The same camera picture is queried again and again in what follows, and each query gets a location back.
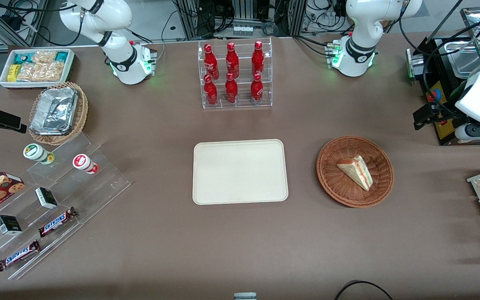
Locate black table cable loop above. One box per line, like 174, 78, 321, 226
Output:
334, 280, 395, 300

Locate stacked aluminium foil containers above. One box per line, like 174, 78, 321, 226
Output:
30, 87, 79, 135

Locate steel warmer pan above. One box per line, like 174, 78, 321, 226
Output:
443, 41, 480, 79

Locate triangular sandwich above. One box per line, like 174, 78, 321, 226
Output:
337, 155, 373, 191

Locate clear acrylic stepped shelf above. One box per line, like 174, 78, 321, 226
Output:
0, 132, 131, 280

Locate black food warmer machine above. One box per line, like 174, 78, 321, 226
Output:
405, 6, 480, 146

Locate green lid white cup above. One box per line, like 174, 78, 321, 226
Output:
23, 143, 55, 165

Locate large brown wicker basket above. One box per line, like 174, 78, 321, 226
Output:
317, 135, 394, 208

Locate Snickers chocolate bar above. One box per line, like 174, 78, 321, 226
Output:
38, 207, 78, 238
0, 240, 41, 272

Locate clear acrylic bottle rack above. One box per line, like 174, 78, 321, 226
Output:
197, 37, 273, 110

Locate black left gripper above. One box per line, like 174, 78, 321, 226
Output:
413, 102, 449, 130

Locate small black box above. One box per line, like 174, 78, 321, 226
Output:
0, 215, 23, 236
35, 187, 58, 209

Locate white rectangular snack bin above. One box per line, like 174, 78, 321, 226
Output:
0, 48, 76, 90

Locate red lid white cup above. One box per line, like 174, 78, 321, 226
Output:
72, 154, 99, 175

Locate clear bag of crackers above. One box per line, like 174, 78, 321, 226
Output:
17, 62, 65, 82
32, 50, 58, 64

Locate small light wicker basket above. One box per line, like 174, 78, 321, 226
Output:
28, 82, 89, 146

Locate red cola bottle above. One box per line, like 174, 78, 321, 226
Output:
204, 74, 218, 105
252, 40, 265, 76
226, 42, 240, 79
225, 72, 239, 103
250, 73, 264, 105
204, 44, 220, 80

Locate cream plastic tray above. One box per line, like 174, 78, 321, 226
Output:
192, 139, 289, 205

